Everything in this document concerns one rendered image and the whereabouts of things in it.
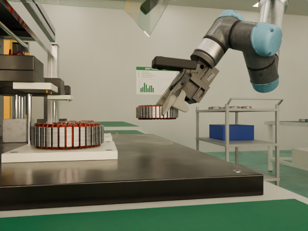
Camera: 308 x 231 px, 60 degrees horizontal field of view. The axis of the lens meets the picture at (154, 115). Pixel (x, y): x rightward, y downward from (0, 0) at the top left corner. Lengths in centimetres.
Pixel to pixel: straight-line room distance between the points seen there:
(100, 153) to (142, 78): 553
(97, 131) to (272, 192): 25
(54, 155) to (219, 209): 23
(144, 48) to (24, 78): 563
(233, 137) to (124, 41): 359
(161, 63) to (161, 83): 525
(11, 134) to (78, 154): 33
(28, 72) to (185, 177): 28
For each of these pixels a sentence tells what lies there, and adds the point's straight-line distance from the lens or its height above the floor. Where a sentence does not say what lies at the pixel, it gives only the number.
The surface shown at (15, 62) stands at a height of 91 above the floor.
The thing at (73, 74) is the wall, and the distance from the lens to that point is 587.
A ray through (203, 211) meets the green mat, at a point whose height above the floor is 75.
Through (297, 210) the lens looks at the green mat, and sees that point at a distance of 27.
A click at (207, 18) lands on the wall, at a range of 661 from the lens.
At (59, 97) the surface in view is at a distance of 67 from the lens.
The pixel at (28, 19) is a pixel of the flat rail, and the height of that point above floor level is 102.
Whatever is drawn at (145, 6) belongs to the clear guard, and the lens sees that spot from 52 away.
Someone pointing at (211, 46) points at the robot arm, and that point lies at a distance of 74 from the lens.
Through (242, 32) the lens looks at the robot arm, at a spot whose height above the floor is 104.
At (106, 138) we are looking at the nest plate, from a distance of 62.
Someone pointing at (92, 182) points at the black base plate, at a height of 77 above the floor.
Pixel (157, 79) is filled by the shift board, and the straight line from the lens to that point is 594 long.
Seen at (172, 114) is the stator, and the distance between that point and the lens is 67.
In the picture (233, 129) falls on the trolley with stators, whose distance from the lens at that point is 324.
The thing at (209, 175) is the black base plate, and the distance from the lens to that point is 29.
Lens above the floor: 83
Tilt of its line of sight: level
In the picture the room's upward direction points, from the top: straight up
